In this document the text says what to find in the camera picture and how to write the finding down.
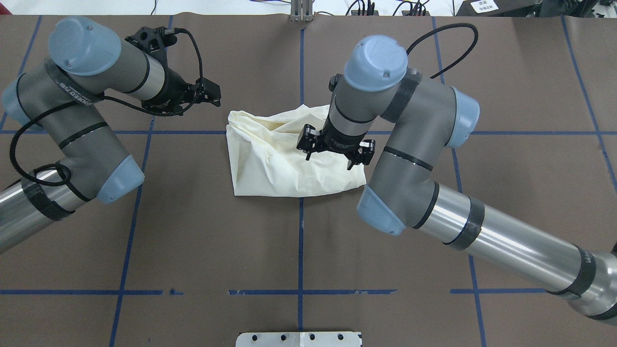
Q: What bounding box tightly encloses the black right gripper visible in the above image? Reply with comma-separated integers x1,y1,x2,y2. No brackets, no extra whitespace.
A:
296,117,376,171

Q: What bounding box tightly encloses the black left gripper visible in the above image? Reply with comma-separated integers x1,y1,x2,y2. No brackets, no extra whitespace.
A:
125,27,222,116

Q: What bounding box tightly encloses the cream long-sleeve cat shirt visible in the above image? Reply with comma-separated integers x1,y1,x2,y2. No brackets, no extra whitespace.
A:
226,105,366,198

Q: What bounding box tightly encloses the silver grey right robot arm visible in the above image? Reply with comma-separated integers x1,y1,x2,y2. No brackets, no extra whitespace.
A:
296,35,617,325

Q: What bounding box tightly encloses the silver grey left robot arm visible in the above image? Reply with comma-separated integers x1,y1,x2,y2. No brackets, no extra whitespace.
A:
0,16,222,252

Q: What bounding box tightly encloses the aluminium post base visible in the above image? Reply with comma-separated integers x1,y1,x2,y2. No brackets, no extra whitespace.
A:
289,0,314,22

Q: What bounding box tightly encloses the black cable bundle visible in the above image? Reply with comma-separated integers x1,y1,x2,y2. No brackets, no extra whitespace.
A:
345,0,429,17

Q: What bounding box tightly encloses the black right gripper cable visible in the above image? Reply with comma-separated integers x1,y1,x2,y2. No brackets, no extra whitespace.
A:
406,23,479,80

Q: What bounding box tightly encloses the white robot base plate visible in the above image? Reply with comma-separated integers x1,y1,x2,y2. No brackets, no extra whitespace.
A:
235,331,363,347

